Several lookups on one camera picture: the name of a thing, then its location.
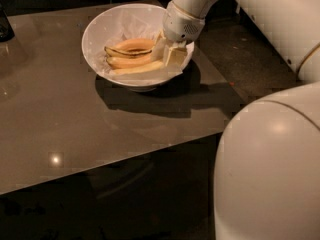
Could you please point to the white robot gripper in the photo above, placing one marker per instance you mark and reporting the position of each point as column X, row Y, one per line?
column 181, row 24

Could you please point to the yellow banana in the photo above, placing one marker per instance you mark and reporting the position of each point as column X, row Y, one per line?
column 155, row 65

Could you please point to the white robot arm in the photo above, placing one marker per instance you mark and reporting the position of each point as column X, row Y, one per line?
column 267, row 168

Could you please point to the orange banana at back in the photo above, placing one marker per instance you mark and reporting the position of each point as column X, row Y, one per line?
column 135, row 44

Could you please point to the orange banana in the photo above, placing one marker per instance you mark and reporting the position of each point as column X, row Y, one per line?
column 135, row 44
column 121, row 63

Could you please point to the white ceramic bowl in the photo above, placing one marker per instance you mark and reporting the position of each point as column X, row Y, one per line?
column 128, row 22

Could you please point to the orange banana in middle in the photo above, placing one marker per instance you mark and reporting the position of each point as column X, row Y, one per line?
column 121, row 63

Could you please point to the dark object at table corner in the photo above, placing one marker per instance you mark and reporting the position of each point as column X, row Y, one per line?
column 6, row 31

